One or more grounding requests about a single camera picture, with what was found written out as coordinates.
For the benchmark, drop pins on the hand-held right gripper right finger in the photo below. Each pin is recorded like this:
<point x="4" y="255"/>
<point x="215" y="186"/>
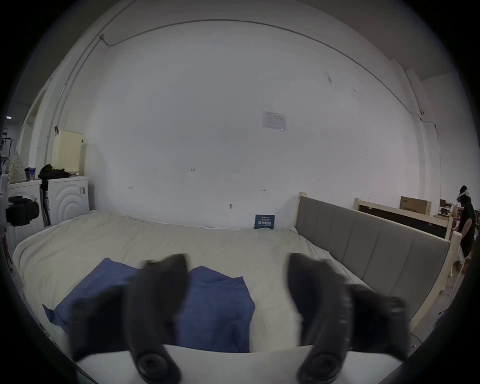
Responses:
<point x="318" y="300"/>

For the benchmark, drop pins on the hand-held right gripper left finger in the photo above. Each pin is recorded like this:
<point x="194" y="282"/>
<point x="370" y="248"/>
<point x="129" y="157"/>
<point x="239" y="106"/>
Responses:
<point x="152" y="300"/>

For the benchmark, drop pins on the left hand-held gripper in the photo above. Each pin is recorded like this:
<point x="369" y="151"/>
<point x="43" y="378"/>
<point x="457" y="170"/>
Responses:
<point x="22" y="212"/>

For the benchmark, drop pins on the white washing machine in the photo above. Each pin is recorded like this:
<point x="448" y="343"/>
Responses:
<point x="67" y="198"/>

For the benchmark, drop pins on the bed with beige sheet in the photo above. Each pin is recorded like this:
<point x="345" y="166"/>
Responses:
<point x="168" y="240"/>

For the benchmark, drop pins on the dark blue shirt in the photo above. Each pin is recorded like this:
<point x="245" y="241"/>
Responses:
<point x="215" y="307"/>

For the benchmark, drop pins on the grey padded headboard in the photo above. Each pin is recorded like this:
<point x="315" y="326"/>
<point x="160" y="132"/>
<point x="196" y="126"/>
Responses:
<point x="367" y="247"/>

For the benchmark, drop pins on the cream roller blind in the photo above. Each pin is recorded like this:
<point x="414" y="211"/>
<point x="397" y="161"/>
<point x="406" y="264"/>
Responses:
<point x="66" y="152"/>

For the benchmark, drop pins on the dark blue card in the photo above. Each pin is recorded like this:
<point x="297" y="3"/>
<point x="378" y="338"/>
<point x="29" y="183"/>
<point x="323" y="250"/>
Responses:
<point x="265" y="222"/>

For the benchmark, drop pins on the brown carton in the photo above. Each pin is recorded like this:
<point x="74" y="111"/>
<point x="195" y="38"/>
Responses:
<point x="414" y="205"/>

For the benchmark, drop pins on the white paper sheet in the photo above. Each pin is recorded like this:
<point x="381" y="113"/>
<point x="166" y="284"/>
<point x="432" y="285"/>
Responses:
<point x="274" y="120"/>

